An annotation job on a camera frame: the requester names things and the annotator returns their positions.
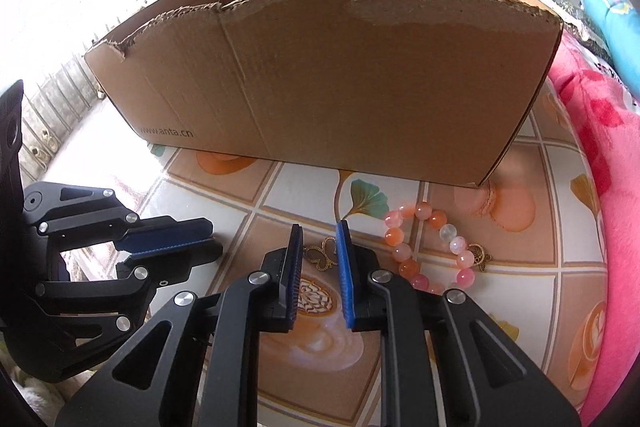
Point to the blue cartoon pillow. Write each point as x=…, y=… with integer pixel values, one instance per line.
x=615, y=22

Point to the pink floral blanket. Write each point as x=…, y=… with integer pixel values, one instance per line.
x=600, y=132

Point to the metal window railing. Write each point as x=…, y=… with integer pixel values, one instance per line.
x=65, y=107

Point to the tile pattern tablecloth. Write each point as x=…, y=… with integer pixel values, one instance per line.
x=525, y=232

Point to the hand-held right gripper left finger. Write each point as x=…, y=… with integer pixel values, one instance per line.
x=295, y=267

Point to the white fleece clothing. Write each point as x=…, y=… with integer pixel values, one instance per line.
x=35, y=399

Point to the brown cardboard box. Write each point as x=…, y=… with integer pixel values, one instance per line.
x=325, y=82

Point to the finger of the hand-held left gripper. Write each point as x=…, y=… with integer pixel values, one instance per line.
x=175, y=259
x=165, y=234

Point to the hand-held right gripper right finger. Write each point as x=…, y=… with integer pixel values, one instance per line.
x=345, y=277

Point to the grey-green lace pillow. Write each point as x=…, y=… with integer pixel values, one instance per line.
x=565, y=2

